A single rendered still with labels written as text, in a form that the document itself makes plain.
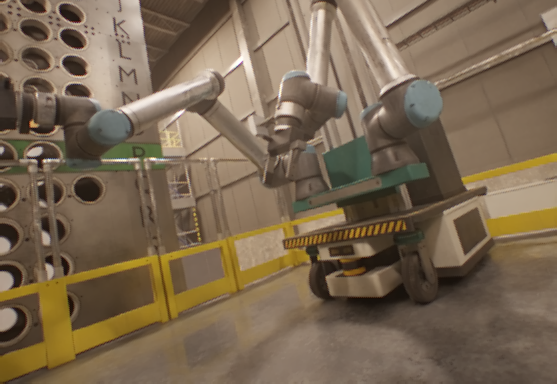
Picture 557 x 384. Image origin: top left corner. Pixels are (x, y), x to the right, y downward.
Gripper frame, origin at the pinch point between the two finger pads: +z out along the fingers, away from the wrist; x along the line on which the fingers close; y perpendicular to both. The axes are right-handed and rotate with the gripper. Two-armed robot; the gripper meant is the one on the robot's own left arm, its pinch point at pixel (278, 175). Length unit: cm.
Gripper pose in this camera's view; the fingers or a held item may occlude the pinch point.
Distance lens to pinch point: 84.9
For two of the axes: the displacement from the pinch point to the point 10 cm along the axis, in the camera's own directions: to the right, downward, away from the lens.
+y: -8.4, -3.0, -4.5
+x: 5.1, -1.7, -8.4
